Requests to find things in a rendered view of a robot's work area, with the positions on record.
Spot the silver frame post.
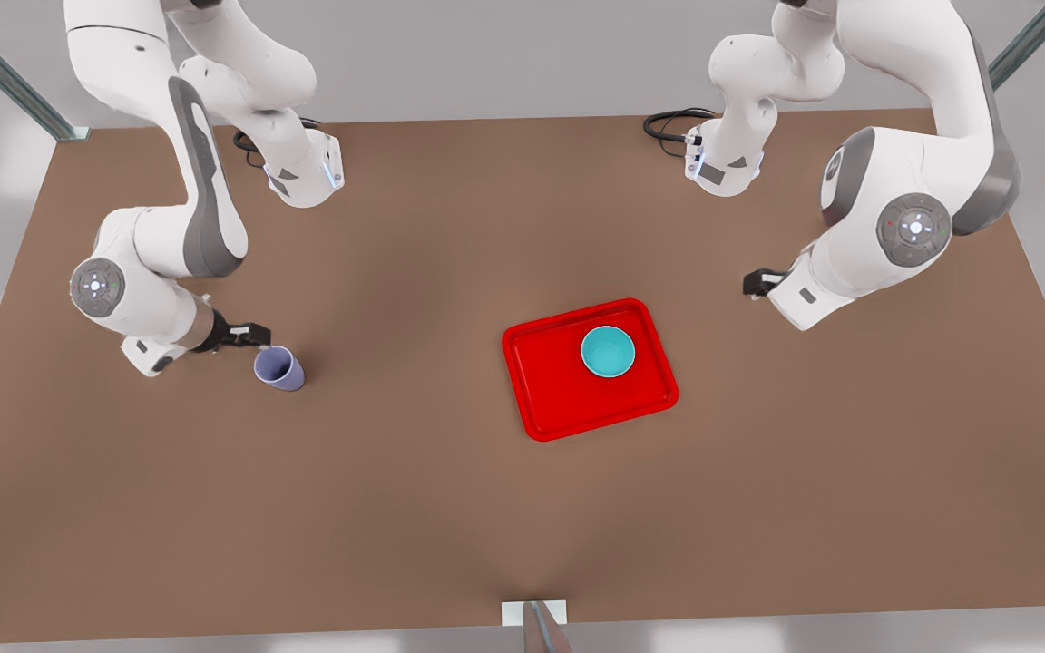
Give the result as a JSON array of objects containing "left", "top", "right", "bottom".
[
  {"left": 502, "top": 599, "right": 574, "bottom": 653},
  {"left": 0, "top": 7, "right": 90, "bottom": 142},
  {"left": 989, "top": 0, "right": 1045, "bottom": 90}
]

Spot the lavender cup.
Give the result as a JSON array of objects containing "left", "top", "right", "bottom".
[{"left": 254, "top": 345, "right": 306, "bottom": 393}]

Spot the red tray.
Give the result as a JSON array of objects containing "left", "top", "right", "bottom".
[{"left": 502, "top": 297, "right": 679, "bottom": 443}]

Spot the teal bowl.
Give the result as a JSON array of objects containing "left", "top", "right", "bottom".
[{"left": 581, "top": 326, "right": 637, "bottom": 379}]

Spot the black cable loop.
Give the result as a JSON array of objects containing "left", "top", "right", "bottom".
[
  {"left": 643, "top": 108, "right": 717, "bottom": 146},
  {"left": 233, "top": 118, "right": 322, "bottom": 170}
]

